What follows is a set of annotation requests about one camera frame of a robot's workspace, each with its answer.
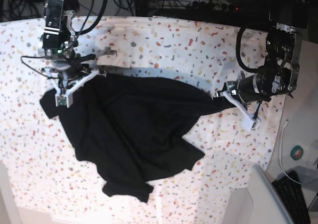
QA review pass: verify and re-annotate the white left panel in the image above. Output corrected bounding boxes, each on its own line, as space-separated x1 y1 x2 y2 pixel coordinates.
0 162 21 224

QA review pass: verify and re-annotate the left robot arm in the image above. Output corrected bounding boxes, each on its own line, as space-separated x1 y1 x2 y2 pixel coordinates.
216 0 310 131

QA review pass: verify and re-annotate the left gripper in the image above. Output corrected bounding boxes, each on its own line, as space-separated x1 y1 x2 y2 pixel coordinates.
217 72 271 131

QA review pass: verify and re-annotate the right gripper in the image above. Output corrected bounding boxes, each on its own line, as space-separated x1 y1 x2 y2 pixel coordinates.
41 54 107 108

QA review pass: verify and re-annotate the white cable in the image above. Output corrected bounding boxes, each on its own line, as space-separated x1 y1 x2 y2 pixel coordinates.
278 119 303 185

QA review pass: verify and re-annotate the terrazzo patterned tablecloth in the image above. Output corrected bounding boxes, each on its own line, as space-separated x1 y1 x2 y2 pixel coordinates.
0 17 285 224

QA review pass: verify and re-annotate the black keyboard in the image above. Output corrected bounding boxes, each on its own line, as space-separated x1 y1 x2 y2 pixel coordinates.
272 176 311 224

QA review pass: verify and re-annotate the green tape roll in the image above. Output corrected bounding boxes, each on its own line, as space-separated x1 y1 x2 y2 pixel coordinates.
290 146 304 160

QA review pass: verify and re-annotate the black t-shirt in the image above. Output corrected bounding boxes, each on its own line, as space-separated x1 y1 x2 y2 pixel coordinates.
40 74 232 202

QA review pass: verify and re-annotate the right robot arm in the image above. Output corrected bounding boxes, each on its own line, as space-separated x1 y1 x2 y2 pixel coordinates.
39 0 108 107

